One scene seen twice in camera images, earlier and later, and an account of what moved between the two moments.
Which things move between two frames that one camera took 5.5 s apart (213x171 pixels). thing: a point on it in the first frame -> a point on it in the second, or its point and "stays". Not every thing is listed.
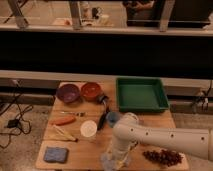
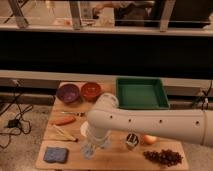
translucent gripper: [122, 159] -> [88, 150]
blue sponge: [55, 154] stays
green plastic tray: [141, 94] stays
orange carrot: [62, 121] stays
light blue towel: [109, 163] -> [88, 150]
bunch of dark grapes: [164, 156] stays
